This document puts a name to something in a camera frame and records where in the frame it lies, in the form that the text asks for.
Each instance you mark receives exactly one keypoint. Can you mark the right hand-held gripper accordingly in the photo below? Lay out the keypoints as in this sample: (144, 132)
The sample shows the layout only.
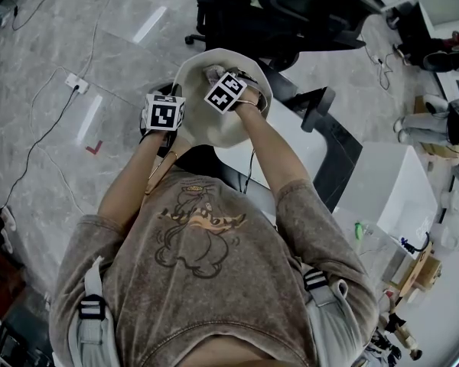
(225, 92)

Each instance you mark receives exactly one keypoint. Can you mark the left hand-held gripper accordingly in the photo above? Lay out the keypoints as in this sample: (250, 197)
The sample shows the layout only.
(162, 113)

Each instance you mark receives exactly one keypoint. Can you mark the grey scrubbing cloth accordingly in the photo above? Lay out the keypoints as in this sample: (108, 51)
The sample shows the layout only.
(214, 71)

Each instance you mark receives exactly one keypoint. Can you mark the person's left forearm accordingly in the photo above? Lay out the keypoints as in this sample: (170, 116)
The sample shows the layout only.
(124, 178)

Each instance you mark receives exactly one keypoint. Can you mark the person's right forearm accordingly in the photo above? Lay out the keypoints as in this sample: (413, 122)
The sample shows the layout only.
(275, 155)

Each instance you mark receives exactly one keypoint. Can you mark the black office chair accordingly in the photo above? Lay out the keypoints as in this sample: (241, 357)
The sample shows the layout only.
(275, 17)

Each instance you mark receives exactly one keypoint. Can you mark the white power strip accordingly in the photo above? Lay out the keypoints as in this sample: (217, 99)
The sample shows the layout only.
(76, 82)

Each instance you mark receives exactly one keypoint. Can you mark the black sink faucet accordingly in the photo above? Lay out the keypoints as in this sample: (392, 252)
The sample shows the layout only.
(319, 105)

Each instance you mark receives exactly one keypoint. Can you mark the green brush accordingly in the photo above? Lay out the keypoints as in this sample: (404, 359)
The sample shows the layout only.
(358, 231)

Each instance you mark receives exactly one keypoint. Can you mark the brown printed t-shirt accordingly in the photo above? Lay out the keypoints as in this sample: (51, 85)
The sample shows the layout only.
(214, 300)

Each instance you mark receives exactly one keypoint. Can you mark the black bathtub faucet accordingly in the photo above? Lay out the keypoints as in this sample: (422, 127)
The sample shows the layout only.
(427, 239)

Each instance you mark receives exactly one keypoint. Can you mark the brown wooden cabinet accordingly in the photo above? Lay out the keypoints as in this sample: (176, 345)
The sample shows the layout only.
(4, 281)

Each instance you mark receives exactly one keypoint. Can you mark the white ceramic fixture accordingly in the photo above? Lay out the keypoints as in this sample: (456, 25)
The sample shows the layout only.
(453, 205)

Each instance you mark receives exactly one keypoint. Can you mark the small cardboard box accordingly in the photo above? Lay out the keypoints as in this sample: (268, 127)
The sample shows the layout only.
(430, 273)

